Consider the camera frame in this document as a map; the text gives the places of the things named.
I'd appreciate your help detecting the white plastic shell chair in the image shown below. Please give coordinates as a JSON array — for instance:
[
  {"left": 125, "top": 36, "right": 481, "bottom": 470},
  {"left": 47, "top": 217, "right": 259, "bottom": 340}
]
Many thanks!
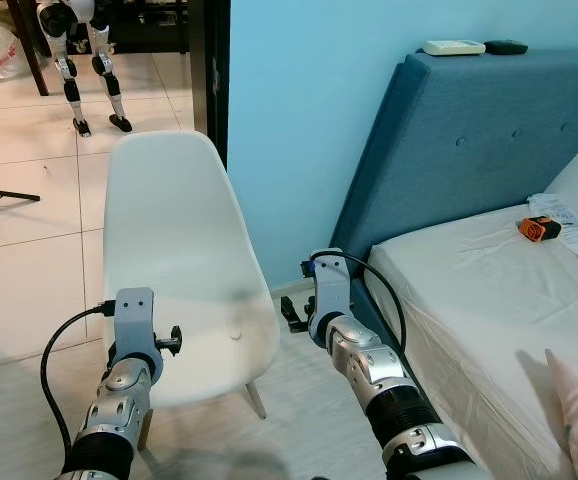
[{"left": 101, "top": 130, "right": 283, "bottom": 422}]

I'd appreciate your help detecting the white sheeted mattress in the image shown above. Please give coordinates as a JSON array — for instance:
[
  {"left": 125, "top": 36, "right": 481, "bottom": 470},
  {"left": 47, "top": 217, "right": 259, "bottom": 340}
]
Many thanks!
[{"left": 368, "top": 204, "right": 578, "bottom": 480}]

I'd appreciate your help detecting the black tripod leg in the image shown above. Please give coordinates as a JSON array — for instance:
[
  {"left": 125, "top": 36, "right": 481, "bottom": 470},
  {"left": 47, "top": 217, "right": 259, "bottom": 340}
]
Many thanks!
[{"left": 0, "top": 179, "right": 43, "bottom": 213}]

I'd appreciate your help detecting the orange and black device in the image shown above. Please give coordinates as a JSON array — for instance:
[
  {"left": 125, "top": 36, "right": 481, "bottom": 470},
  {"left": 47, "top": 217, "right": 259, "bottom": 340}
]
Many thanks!
[{"left": 517, "top": 215, "right": 563, "bottom": 244}]

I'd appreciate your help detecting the standing humanoid robot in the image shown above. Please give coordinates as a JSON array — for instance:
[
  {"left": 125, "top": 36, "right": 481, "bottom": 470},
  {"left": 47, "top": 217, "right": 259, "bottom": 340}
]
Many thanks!
[{"left": 34, "top": 0, "right": 135, "bottom": 137}]

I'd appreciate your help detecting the white remote control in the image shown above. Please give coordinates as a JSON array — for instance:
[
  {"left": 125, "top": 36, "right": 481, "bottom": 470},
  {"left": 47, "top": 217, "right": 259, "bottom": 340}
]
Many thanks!
[{"left": 422, "top": 39, "right": 487, "bottom": 57}]

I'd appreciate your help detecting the dark low cabinet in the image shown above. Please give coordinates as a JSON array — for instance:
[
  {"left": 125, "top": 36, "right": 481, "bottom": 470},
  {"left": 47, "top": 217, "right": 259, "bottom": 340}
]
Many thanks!
[{"left": 104, "top": 0, "right": 192, "bottom": 54}]

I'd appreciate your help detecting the dark wooden table leg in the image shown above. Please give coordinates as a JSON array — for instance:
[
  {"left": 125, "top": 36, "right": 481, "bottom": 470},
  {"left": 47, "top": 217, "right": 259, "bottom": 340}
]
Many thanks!
[{"left": 7, "top": 0, "right": 51, "bottom": 97}]

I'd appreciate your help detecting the small black case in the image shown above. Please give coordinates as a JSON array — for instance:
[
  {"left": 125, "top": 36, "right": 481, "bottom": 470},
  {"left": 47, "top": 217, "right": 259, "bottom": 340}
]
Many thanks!
[{"left": 484, "top": 40, "right": 530, "bottom": 56}]

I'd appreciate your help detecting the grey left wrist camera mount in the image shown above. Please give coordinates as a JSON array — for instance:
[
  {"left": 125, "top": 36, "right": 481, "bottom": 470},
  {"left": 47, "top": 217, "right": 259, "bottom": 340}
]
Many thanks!
[{"left": 113, "top": 287, "right": 162, "bottom": 377}]

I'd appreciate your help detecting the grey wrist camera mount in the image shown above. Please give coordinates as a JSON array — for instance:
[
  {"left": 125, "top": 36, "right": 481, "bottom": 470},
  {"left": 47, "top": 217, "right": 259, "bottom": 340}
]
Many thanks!
[
  {"left": 113, "top": 287, "right": 162, "bottom": 377},
  {"left": 308, "top": 249, "right": 354, "bottom": 342}
]

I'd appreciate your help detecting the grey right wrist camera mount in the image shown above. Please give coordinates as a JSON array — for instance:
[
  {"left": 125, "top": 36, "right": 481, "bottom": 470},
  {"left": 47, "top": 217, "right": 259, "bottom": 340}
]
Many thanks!
[{"left": 308, "top": 249, "right": 354, "bottom": 342}]

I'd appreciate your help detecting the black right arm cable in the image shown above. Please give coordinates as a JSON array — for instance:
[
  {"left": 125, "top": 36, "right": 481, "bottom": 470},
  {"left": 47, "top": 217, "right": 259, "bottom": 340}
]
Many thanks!
[{"left": 311, "top": 250, "right": 409, "bottom": 357}]

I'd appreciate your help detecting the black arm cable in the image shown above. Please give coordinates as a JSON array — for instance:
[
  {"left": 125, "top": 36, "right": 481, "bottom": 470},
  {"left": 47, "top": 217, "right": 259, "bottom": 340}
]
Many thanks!
[
  {"left": 40, "top": 304, "right": 119, "bottom": 463},
  {"left": 311, "top": 250, "right": 409, "bottom": 357}
]

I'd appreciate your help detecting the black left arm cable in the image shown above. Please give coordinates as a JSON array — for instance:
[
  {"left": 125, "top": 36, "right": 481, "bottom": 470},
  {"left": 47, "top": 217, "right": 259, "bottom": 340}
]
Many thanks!
[{"left": 40, "top": 304, "right": 119, "bottom": 463}]

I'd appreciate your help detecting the dark door frame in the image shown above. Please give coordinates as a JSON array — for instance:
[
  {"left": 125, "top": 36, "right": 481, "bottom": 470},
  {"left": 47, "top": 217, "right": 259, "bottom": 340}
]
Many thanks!
[{"left": 188, "top": 0, "right": 233, "bottom": 168}]

